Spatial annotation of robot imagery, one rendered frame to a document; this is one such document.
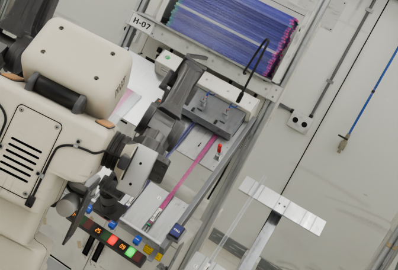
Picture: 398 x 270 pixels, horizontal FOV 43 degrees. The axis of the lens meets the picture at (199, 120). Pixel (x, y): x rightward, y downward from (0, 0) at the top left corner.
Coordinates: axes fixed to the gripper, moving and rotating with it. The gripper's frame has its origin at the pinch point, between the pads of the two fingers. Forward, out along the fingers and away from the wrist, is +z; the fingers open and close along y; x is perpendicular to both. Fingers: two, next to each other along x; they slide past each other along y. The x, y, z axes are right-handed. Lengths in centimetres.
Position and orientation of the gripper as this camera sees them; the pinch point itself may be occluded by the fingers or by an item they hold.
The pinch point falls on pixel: (110, 219)
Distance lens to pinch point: 183.6
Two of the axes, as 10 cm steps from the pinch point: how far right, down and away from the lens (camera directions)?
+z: -1.1, 6.1, 7.8
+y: -8.5, -4.6, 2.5
